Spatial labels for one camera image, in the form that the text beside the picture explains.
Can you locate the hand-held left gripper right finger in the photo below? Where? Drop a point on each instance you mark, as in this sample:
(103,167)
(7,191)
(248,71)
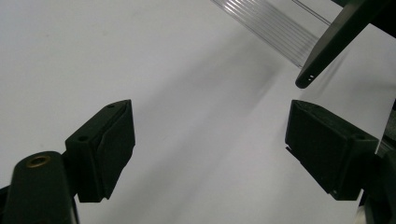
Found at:
(327,149)

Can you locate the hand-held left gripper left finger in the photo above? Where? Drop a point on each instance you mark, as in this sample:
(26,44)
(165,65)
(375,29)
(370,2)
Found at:
(99,152)

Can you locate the clear plastic package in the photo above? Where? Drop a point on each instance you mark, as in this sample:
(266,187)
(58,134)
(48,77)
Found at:
(274,28)

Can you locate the white table board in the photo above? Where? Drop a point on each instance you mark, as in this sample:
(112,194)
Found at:
(186,93)

